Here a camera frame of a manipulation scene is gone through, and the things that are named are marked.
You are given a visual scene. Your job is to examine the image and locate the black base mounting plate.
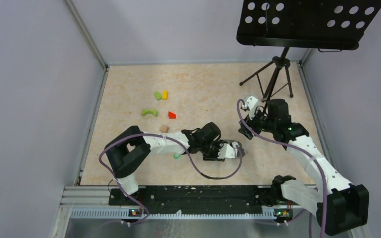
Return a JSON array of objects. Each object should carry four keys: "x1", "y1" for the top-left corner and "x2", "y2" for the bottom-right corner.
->
[{"x1": 108, "y1": 185, "x2": 296, "y2": 215}]

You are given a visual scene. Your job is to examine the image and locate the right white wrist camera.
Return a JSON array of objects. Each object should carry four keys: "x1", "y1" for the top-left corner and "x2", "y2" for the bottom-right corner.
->
[{"x1": 241, "y1": 95, "x2": 260, "y2": 118}]

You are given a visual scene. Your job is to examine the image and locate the purple cable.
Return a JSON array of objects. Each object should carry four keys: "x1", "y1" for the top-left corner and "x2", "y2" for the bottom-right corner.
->
[
  {"x1": 236, "y1": 98, "x2": 328, "y2": 238},
  {"x1": 98, "y1": 133, "x2": 243, "y2": 227}
]

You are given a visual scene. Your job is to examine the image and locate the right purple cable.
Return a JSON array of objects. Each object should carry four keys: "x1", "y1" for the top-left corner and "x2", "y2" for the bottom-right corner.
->
[{"x1": 236, "y1": 98, "x2": 328, "y2": 238}]

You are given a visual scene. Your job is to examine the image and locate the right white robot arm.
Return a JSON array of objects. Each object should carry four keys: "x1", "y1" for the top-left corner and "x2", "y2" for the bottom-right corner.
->
[{"x1": 237, "y1": 96, "x2": 369, "y2": 237}]

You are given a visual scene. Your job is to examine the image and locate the grey slotted cable duct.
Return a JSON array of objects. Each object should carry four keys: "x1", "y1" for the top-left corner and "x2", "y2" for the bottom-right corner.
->
[{"x1": 70, "y1": 208, "x2": 276, "y2": 220}]

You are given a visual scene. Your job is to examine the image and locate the light green flat block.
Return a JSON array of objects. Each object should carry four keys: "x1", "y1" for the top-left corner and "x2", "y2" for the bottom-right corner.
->
[{"x1": 153, "y1": 92, "x2": 162, "y2": 101}]

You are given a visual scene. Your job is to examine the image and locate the black music stand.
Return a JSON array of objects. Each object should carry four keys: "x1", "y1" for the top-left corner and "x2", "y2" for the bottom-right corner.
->
[{"x1": 236, "y1": 0, "x2": 381, "y2": 99}]

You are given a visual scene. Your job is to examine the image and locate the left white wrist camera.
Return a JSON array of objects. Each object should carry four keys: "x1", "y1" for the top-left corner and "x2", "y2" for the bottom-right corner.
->
[{"x1": 218, "y1": 142, "x2": 239, "y2": 159}]

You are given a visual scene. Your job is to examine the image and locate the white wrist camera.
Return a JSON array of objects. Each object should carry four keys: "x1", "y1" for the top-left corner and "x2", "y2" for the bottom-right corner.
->
[
  {"x1": 241, "y1": 95, "x2": 260, "y2": 118},
  {"x1": 218, "y1": 142, "x2": 239, "y2": 159}
]

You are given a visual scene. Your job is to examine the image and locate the red block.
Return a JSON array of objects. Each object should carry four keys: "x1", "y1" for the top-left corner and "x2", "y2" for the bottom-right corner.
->
[{"x1": 168, "y1": 111, "x2": 177, "y2": 119}]

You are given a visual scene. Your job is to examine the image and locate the natural wooden cube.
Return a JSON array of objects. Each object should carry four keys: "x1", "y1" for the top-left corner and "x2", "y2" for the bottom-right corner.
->
[{"x1": 160, "y1": 125, "x2": 169, "y2": 133}]

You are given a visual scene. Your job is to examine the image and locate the green arch block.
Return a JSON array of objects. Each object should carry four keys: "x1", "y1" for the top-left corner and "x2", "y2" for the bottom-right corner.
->
[{"x1": 141, "y1": 109, "x2": 158, "y2": 117}]

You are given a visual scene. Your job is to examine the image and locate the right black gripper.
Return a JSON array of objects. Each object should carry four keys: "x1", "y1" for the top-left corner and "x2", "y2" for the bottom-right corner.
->
[{"x1": 239, "y1": 106, "x2": 277, "y2": 140}]

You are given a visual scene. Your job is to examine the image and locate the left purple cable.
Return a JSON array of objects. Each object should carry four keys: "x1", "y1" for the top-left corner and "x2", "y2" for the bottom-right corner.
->
[{"x1": 98, "y1": 133, "x2": 243, "y2": 227}]

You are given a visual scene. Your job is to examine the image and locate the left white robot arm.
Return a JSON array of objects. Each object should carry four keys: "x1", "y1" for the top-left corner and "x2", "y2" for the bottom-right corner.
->
[{"x1": 105, "y1": 122, "x2": 237, "y2": 205}]

